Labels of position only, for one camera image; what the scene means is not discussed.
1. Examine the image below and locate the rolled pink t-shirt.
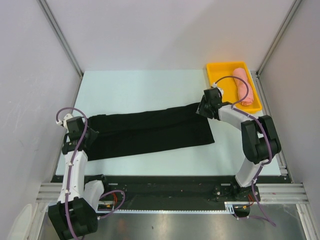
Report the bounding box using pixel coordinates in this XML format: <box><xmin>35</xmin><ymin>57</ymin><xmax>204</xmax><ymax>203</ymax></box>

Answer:
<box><xmin>232</xmin><ymin>68</ymin><xmax>254</xmax><ymax>106</ymax></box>

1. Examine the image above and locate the aluminium frame post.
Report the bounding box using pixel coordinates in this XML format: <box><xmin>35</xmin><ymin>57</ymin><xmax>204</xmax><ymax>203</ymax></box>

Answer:
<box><xmin>36</xmin><ymin>0</ymin><xmax>84</xmax><ymax>79</ymax></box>
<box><xmin>256</xmin><ymin>0</ymin><xmax>304</xmax><ymax>78</ymax></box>

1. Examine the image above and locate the white slotted cable duct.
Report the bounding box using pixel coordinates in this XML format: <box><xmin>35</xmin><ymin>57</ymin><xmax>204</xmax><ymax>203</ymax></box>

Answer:
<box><xmin>113</xmin><ymin>202</ymin><xmax>235</xmax><ymax>215</ymax></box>

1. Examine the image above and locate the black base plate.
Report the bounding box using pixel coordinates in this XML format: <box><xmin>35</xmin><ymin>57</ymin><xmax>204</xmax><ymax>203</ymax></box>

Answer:
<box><xmin>51</xmin><ymin>174</ymin><xmax>292</xmax><ymax>211</ymax></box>

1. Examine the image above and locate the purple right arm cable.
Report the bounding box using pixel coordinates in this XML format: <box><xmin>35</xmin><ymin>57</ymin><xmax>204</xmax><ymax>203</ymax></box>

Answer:
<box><xmin>212</xmin><ymin>75</ymin><xmax>277</xmax><ymax>227</ymax></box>

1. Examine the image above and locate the yellow plastic tray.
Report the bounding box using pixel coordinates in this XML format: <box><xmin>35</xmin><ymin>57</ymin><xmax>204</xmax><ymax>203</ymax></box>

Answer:
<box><xmin>206</xmin><ymin>60</ymin><xmax>263</xmax><ymax>115</ymax></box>

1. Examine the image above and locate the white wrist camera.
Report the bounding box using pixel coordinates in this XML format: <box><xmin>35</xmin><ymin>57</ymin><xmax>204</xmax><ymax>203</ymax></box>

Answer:
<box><xmin>212</xmin><ymin>85</ymin><xmax>224</xmax><ymax>98</ymax></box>
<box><xmin>56</xmin><ymin>113</ymin><xmax>74</xmax><ymax>130</ymax></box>

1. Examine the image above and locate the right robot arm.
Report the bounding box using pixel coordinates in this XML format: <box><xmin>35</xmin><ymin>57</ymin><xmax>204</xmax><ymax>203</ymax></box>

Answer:
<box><xmin>196</xmin><ymin>87</ymin><xmax>282</xmax><ymax>201</ymax></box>

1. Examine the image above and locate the left aluminium frame post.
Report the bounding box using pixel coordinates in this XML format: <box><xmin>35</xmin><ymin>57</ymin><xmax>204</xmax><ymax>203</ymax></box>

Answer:
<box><xmin>36</xmin><ymin>0</ymin><xmax>84</xmax><ymax>79</ymax></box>

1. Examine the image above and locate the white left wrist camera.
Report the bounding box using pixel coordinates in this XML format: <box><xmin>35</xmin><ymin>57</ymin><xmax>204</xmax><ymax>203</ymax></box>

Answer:
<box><xmin>56</xmin><ymin>113</ymin><xmax>74</xmax><ymax>130</ymax></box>

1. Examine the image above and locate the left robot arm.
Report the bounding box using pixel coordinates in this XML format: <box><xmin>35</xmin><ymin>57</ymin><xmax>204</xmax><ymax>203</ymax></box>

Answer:
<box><xmin>48</xmin><ymin>113</ymin><xmax>111</xmax><ymax>240</ymax></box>

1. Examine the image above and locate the right aluminium frame post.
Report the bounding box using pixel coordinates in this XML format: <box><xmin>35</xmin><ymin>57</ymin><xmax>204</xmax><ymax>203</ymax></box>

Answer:
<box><xmin>256</xmin><ymin>0</ymin><xmax>304</xmax><ymax>78</ymax></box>

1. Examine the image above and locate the black t-shirt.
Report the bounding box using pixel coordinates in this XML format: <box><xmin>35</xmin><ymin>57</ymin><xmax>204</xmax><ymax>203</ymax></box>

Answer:
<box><xmin>87</xmin><ymin>102</ymin><xmax>215</xmax><ymax>161</ymax></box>

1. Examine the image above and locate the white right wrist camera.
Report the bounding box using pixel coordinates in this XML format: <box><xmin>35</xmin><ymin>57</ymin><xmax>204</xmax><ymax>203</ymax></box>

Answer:
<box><xmin>212</xmin><ymin>85</ymin><xmax>224</xmax><ymax>98</ymax></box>

